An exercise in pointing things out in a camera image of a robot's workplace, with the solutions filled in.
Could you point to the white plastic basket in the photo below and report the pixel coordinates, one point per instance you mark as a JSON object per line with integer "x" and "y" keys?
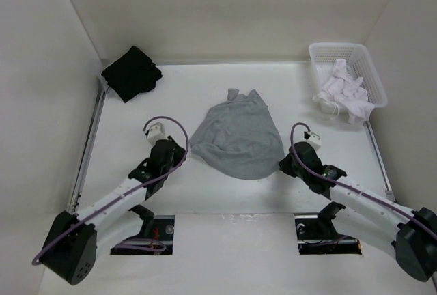
{"x": 323, "y": 56}

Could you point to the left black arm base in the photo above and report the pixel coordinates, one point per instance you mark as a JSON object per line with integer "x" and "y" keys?
{"x": 154, "y": 238}

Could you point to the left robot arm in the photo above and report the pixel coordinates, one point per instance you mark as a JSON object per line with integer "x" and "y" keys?
{"x": 75, "y": 240}

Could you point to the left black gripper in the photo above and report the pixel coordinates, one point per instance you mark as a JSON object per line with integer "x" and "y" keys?
{"x": 179, "y": 152}

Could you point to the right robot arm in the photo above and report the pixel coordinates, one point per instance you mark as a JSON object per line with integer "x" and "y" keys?
{"x": 407, "y": 235}

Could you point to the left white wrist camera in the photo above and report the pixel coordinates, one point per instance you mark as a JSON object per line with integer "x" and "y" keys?
{"x": 155, "y": 132}

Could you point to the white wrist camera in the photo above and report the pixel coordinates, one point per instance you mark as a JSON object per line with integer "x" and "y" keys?
{"x": 313, "y": 140}
{"x": 155, "y": 132}

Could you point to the folded black tank top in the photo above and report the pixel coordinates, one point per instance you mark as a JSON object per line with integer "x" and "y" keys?
{"x": 132, "y": 74}

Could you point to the white tank top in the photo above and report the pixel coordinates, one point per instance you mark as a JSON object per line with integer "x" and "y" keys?
{"x": 342, "y": 93}

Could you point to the grey tank top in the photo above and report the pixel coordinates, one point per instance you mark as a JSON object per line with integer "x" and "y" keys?
{"x": 239, "y": 138}

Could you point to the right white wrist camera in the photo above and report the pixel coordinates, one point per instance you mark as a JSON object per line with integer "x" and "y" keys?
{"x": 313, "y": 140}

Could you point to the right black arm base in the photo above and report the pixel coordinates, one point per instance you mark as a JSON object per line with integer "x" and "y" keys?
{"x": 316, "y": 234}

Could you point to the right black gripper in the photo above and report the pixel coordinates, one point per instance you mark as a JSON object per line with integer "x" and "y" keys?
{"x": 285, "y": 165}

